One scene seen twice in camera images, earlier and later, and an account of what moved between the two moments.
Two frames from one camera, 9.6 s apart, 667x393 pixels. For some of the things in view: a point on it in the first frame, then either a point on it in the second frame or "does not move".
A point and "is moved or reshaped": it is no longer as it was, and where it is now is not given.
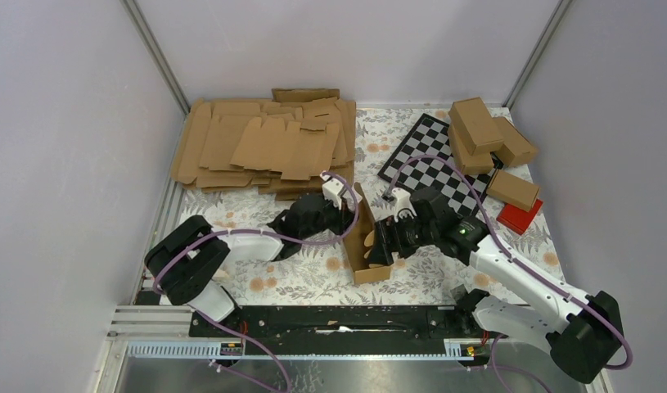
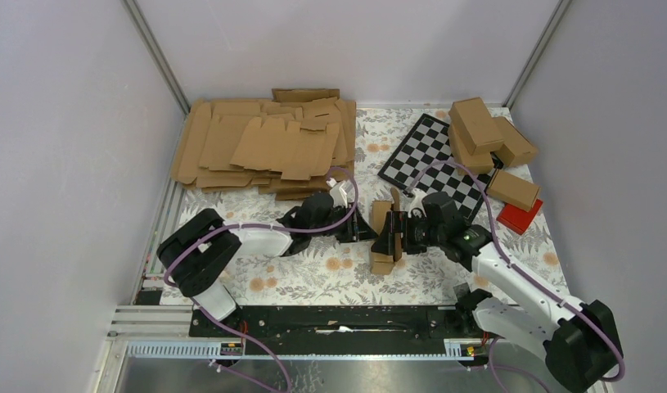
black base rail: x=405 y=330 does not move
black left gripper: x=344 y=218 does not move
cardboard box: x=354 y=245 is moved or reshaped
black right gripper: x=385 y=231 does not move
